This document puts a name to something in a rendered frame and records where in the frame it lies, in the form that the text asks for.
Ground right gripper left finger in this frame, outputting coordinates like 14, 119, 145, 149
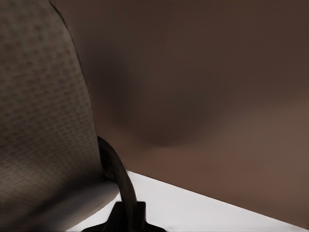
81, 201, 124, 232

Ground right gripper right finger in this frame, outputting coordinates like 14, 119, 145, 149
135, 200, 165, 232

